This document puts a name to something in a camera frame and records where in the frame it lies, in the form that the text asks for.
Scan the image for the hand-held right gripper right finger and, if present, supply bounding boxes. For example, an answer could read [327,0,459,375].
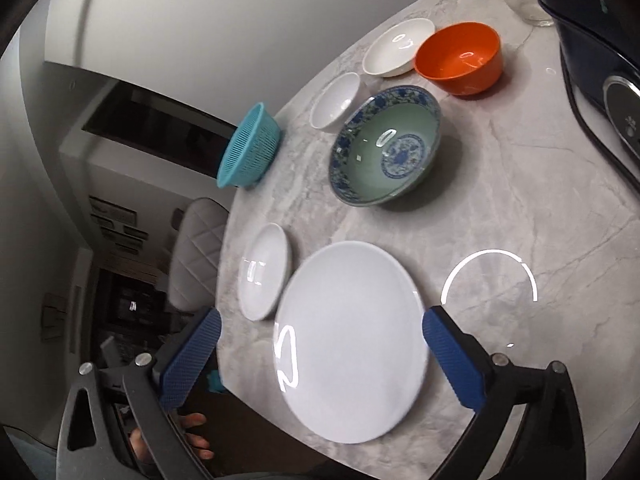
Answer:
[421,305,587,480]

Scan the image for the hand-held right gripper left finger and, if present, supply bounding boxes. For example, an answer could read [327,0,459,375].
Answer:
[56,306,222,480]

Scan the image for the large white plate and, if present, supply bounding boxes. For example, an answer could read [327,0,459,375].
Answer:
[274,241,431,445]

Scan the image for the blue patterned green bowl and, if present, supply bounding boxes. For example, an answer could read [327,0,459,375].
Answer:
[328,85,442,207]

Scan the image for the small white bowl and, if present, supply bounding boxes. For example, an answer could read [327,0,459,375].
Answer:
[309,72,362,133]

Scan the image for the orange bowl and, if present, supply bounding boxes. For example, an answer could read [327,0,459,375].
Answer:
[414,22,503,97]

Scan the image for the medium white bowl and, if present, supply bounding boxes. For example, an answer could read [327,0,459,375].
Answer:
[362,18,436,79]

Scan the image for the person's left hand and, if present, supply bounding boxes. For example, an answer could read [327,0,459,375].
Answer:
[129,412,216,466]

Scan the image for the dark cabinet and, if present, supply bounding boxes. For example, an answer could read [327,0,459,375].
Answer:
[95,270,173,338]

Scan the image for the grey quilted chair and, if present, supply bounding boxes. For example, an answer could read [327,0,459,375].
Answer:
[167,197,231,316]

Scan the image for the small white plate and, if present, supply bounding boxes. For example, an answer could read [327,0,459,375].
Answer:
[237,222,293,322]

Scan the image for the teal plastic colander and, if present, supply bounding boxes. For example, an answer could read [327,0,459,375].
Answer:
[216,102,282,190]

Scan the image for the dark blue kitchen appliance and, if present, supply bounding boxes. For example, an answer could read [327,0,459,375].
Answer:
[515,0,640,186]

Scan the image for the clear drinking glass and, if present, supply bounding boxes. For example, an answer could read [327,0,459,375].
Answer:
[492,0,556,28]

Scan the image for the framed wall pictures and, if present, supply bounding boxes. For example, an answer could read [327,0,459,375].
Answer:
[89,195,151,261]

